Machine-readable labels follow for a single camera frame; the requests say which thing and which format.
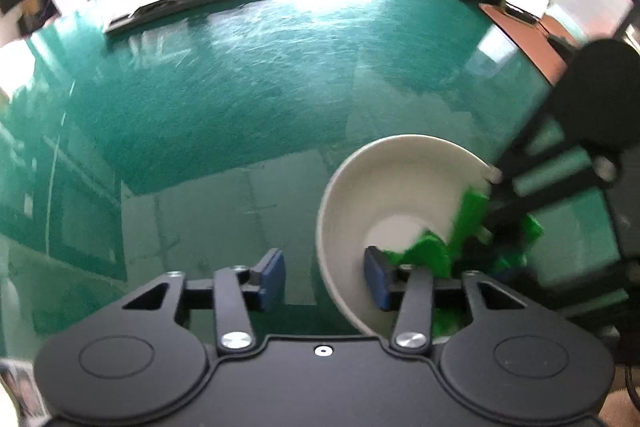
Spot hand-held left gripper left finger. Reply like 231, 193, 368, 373
122, 248, 287, 354

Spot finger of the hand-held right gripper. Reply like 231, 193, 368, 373
482, 99, 618, 233
460, 232, 538, 278

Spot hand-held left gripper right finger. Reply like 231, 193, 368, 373
363, 246, 527, 352

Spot green cloth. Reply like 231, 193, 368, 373
387, 189, 545, 339

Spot white bowl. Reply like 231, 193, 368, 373
316, 134, 496, 340

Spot brown mouse pad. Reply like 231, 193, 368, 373
480, 2, 591, 88

